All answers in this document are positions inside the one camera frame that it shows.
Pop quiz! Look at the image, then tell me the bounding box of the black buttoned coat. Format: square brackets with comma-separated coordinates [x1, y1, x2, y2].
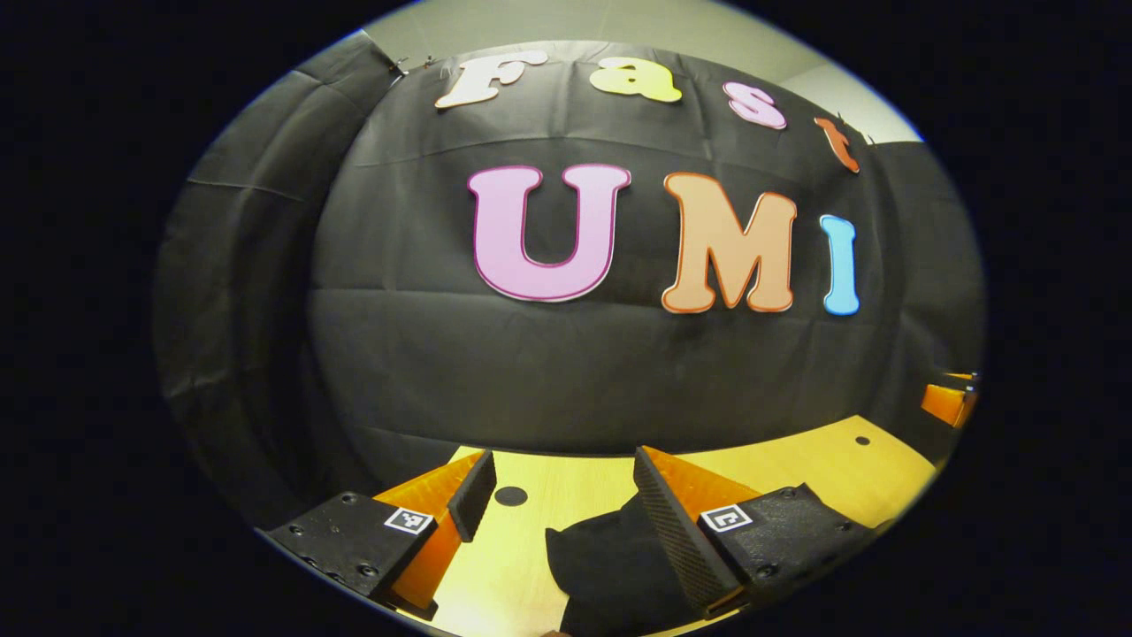
[543, 491, 710, 637]

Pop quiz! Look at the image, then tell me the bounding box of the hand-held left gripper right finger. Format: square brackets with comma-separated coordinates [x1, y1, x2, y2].
[631, 445, 878, 620]

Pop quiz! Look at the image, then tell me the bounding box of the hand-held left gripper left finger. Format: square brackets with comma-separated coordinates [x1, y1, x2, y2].
[264, 449, 499, 622]

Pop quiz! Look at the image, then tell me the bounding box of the black backdrop cloth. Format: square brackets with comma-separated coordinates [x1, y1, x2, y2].
[152, 31, 988, 532]

